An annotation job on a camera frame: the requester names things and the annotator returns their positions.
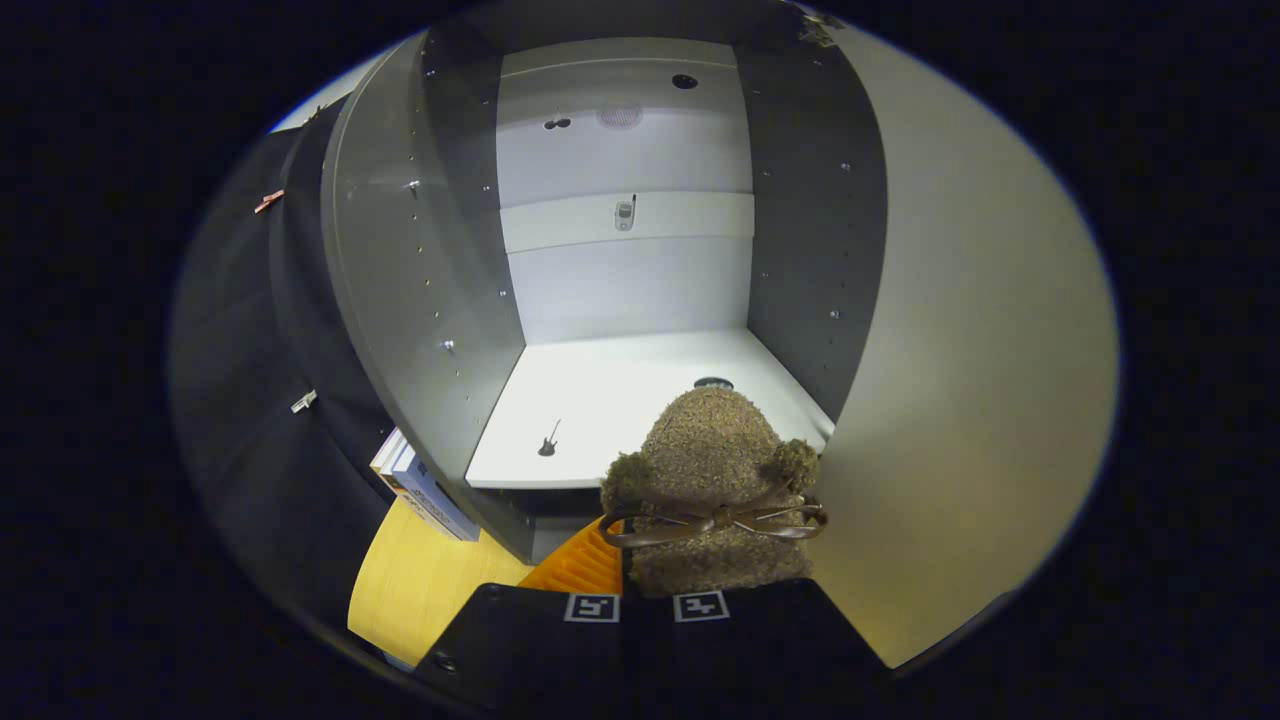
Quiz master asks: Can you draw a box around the grey shoe cabinet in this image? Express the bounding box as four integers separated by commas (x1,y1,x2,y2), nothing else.
320,0,891,567

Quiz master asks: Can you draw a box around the beige shoe cabinet door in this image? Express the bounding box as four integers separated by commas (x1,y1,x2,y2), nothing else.
800,15,1121,669

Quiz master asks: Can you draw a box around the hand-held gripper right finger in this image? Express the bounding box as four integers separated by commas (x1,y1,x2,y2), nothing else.
624,577,893,707

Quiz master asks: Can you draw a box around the blue-cover book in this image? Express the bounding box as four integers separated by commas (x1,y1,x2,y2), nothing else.
385,440,483,543

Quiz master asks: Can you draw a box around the black backdrop cloth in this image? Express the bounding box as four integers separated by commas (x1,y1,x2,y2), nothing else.
168,100,403,646

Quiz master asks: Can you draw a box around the brown fuzzy shoe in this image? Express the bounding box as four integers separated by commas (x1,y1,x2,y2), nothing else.
599,387,830,599

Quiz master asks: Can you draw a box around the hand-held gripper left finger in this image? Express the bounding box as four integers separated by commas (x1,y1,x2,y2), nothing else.
413,516,627,717

